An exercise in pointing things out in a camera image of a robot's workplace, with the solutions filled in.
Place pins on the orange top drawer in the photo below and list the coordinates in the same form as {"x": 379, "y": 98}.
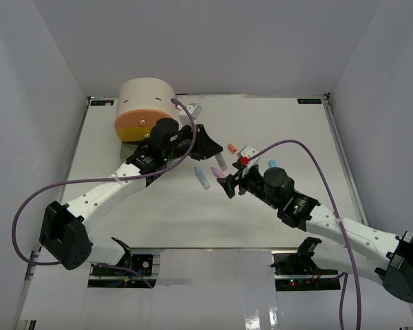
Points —
{"x": 132, "y": 118}

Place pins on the blue highlighter cap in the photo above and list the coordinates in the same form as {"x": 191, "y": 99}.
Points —
{"x": 272, "y": 163}

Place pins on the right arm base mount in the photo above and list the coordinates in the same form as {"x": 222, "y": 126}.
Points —
{"x": 297, "y": 272}

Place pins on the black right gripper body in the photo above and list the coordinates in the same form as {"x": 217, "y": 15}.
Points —
{"x": 252, "y": 182}

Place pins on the orange pen cap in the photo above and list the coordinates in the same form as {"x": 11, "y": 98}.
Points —
{"x": 232, "y": 148}

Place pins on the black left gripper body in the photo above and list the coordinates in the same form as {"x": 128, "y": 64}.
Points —
{"x": 185, "y": 141}

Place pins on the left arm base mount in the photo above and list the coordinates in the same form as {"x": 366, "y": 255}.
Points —
{"x": 137, "y": 271}

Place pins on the pink highlighter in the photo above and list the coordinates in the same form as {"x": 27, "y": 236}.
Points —
{"x": 217, "y": 173}

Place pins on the grey bottom drawer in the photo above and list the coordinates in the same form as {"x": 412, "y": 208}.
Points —
{"x": 127, "y": 149}

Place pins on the orange capped clear highlighter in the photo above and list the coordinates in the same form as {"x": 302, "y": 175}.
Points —
{"x": 221, "y": 162}

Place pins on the yellow drawer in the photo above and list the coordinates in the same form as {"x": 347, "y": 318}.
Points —
{"x": 133, "y": 134}

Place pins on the blue highlighter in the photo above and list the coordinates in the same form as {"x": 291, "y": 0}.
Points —
{"x": 201, "y": 178}

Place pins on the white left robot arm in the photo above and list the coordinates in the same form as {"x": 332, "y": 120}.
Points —
{"x": 66, "y": 227}

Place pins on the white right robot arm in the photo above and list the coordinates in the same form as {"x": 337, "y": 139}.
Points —
{"x": 333, "y": 244}

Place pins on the beige cylindrical drawer organizer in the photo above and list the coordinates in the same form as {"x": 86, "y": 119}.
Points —
{"x": 146, "y": 94}

